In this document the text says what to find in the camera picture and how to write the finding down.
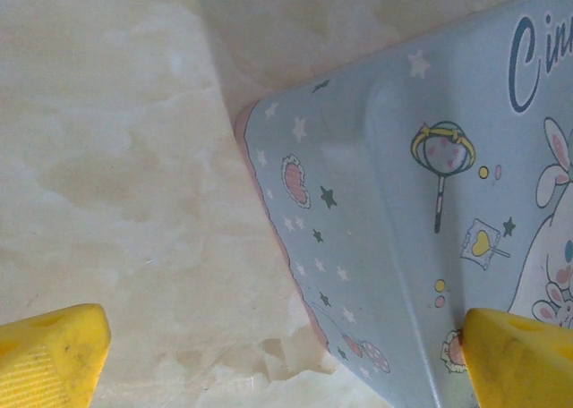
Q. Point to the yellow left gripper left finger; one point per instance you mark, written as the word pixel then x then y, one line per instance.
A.
pixel 49 359

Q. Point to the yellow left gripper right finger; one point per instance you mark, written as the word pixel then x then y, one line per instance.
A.
pixel 524 368

